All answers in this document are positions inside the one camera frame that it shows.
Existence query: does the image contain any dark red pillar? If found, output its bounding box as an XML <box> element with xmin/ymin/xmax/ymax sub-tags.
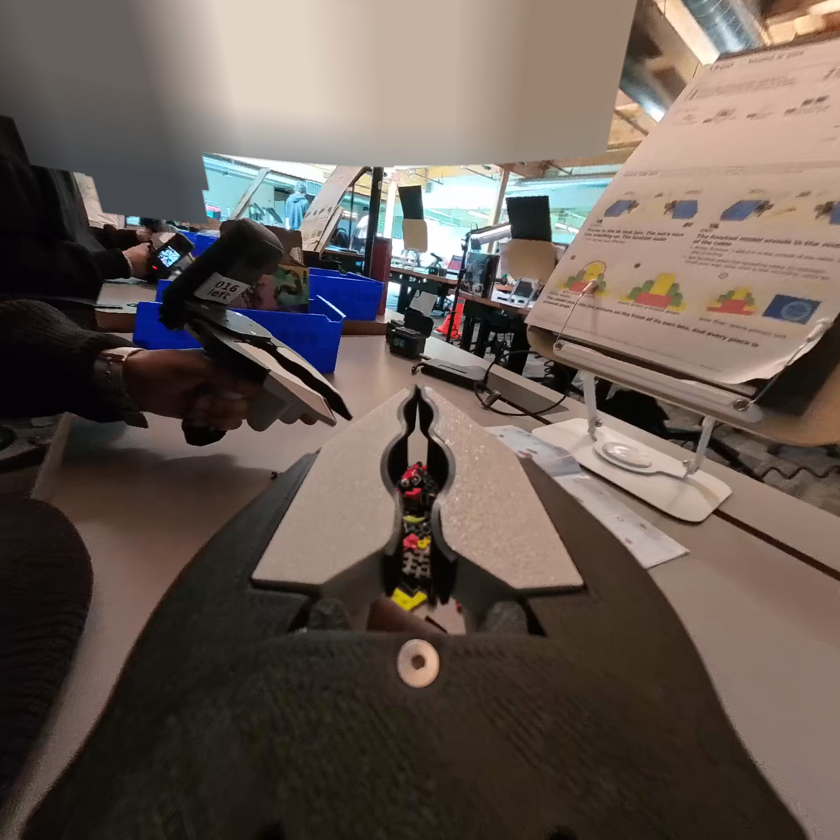
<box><xmin>374</xmin><ymin>238</ymin><xmax>393</xmax><ymax>319</ymax></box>

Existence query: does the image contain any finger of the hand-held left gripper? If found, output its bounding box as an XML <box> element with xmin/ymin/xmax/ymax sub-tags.
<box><xmin>252</xmin><ymin>346</ymin><xmax>340</xmax><ymax>427</ymax></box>
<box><xmin>272</xmin><ymin>340</ymin><xmax>354</xmax><ymax>422</ymax></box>

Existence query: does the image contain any lego instruction booklet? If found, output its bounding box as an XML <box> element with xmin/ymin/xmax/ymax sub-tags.
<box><xmin>486</xmin><ymin>423</ymin><xmax>690</xmax><ymax>568</ymax></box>

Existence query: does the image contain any person's left hand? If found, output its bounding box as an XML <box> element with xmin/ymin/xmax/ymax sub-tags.
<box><xmin>121</xmin><ymin>348</ymin><xmax>319</xmax><ymax>439</ymax></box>

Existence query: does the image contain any white document stand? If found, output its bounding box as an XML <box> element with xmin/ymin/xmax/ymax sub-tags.
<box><xmin>525</xmin><ymin>315</ymin><xmax>840</xmax><ymax>524</ymax></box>

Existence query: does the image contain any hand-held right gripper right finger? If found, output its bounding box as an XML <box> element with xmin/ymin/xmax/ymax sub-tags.
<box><xmin>420</xmin><ymin>387</ymin><xmax>585</xmax><ymax>598</ymax></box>

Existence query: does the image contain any flat black hub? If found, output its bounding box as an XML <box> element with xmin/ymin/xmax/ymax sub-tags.
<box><xmin>420</xmin><ymin>357</ymin><xmax>490</xmax><ymax>387</ymax></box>

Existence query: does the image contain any colourful lego box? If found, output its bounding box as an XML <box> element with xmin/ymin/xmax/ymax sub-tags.
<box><xmin>246</xmin><ymin>262</ymin><xmax>311</xmax><ymax>312</ymax></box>

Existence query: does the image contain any black red yellow lego assembly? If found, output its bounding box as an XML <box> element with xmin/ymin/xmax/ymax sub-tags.
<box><xmin>384</xmin><ymin>459</ymin><xmax>441</xmax><ymax>614</ymax></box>

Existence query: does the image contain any black cable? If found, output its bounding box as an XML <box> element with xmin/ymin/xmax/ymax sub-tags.
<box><xmin>474</xmin><ymin>348</ymin><xmax>572</xmax><ymax>417</ymax></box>

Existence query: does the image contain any person's left forearm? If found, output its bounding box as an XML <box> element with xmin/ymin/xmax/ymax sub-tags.
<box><xmin>0</xmin><ymin>298</ymin><xmax>148</xmax><ymax>424</ymax></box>

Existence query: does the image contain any small device with screen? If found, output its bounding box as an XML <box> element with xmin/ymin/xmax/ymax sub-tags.
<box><xmin>147</xmin><ymin>231</ymin><xmax>196</xmax><ymax>280</ymax></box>

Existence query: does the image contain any metal ceiling duct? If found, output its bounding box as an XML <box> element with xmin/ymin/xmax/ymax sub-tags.
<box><xmin>617</xmin><ymin>0</ymin><xmax>765</xmax><ymax>122</ymax></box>

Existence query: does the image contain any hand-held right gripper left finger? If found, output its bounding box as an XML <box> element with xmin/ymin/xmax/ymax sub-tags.
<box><xmin>251</xmin><ymin>387</ymin><xmax>421</xmax><ymax>592</ymax></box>

